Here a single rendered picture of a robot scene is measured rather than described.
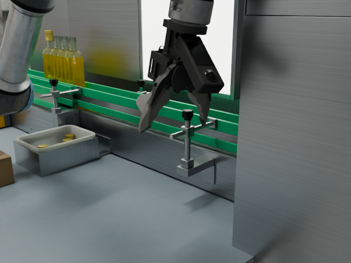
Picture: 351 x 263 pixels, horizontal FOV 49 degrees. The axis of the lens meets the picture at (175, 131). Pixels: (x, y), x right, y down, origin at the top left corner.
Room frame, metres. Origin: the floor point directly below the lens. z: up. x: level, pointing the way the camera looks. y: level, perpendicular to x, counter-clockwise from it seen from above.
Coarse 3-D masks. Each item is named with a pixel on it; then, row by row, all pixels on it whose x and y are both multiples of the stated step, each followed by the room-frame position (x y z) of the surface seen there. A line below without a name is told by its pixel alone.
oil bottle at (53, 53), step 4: (56, 48) 1.61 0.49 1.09; (60, 48) 1.61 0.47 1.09; (52, 52) 1.60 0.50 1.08; (56, 52) 1.59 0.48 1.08; (52, 56) 1.60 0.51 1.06; (56, 56) 1.59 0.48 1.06; (52, 60) 1.61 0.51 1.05; (56, 60) 1.59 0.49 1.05; (52, 64) 1.61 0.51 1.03; (56, 64) 1.59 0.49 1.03; (52, 68) 1.61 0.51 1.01; (56, 68) 1.59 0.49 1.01; (52, 72) 1.61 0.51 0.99; (56, 72) 1.59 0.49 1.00; (52, 76) 1.61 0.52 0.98; (56, 76) 1.59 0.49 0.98
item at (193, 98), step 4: (188, 92) 0.77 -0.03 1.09; (192, 92) 0.72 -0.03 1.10; (196, 92) 0.72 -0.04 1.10; (192, 96) 0.72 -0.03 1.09; (196, 96) 0.71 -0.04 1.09; (200, 96) 0.72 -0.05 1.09; (204, 96) 0.72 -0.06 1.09; (192, 100) 0.77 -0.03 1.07; (196, 100) 0.71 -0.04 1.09; (200, 100) 0.72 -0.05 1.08; (204, 100) 0.72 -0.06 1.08; (208, 100) 0.73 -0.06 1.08; (196, 104) 0.76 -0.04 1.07; (200, 104) 0.72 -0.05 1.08; (204, 104) 0.73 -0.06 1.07; (208, 104) 0.73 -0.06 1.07; (200, 108) 0.73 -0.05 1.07; (204, 108) 0.73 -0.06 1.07; (208, 108) 0.73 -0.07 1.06; (200, 112) 0.74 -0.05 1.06; (204, 112) 0.73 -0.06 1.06; (208, 112) 0.74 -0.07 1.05; (200, 116) 0.74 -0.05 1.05; (204, 116) 0.73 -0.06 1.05; (200, 120) 0.75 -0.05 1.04; (204, 120) 0.73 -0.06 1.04; (204, 124) 0.75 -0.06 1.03
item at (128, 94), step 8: (32, 72) 1.85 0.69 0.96; (40, 72) 1.80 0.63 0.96; (96, 88) 1.50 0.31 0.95; (104, 88) 1.46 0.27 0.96; (112, 88) 1.43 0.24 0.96; (128, 96) 1.37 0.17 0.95; (136, 96) 1.34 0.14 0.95; (168, 104) 1.23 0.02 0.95; (176, 104) 1.20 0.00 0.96; (184, 104) 1.18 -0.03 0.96; (216, 112) 1.09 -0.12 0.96; (224, 112) 1.08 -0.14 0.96; (224, 120) 1.07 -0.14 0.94; (232, 120) 1.05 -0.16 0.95
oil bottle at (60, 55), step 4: (60, 52) 1.56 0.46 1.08; (64, 52) 1.55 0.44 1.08; (60, 56) 1.56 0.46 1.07; (60, 60) 1.56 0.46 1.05; (64, 60) 1.55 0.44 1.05; (60, 64) 1.56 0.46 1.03; (64, 64) 1.55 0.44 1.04; (60, 68) 1.57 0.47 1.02; (64, 68) 1.55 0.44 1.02; (60, 72) 1.57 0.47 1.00; (64, 72) 1.55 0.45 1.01; (60, 76) 1.57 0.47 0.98; (64, 76) 1.55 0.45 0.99; (60, 80) 1.57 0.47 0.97; (64, 80) 1.55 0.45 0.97
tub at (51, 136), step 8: (56, 128) 1.32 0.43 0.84; (64, 128) 1.34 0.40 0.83; (72, 128) 1.34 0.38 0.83; (80, 128) 1.31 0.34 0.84; (24, 136) 1.23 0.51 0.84; (32, 136) 1.25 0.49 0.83; (40, 136) 1.27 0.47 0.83; (48, 136) 1.29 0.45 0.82; (56, 136) 1.31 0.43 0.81; (64, 136) 1.33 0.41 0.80; (80, 136) 1.31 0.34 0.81; (88, 136) 1.23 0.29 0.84; (24, 144) 1.15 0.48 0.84; (32, 144) 1.25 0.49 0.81; (40, 144) 1.26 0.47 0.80; (48, 144) 1.29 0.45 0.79; (56, 144) 1.15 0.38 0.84; (64, 144) 1.16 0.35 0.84; (40, 152) 1.11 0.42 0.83
